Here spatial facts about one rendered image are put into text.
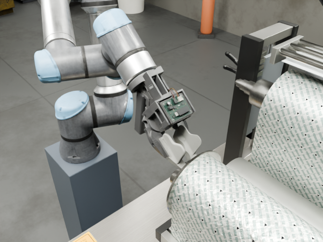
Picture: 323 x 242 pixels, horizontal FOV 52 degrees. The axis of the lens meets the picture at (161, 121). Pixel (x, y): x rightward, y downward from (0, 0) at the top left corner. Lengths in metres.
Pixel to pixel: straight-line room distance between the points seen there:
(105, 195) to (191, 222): 0.79
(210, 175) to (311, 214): 0.20
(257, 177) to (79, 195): 0.75
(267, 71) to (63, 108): 0.64
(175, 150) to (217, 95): 2.69
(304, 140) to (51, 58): 0.54
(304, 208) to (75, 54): 0.56
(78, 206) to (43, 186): 1.19
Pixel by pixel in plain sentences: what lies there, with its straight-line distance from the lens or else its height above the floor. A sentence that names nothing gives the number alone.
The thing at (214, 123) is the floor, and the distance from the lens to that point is 2.93.
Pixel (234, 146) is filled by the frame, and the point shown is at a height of 1.13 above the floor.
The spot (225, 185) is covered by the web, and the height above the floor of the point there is 1.31.
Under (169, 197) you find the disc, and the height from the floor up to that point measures 1.27.
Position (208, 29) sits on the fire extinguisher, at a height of 0.12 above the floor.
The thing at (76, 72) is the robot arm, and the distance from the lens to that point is 0.77.
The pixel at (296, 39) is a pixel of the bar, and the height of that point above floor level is 1.46.
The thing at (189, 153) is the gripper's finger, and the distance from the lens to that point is 0.68.
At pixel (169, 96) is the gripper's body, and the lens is 0.64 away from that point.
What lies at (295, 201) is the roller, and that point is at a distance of 0.69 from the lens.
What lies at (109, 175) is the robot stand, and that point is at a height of 0.80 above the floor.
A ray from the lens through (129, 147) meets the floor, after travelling 2.66.
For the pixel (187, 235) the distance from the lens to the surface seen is 0.65.
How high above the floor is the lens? 1.73
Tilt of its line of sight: 36 degrees down
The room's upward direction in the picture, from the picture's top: straight up
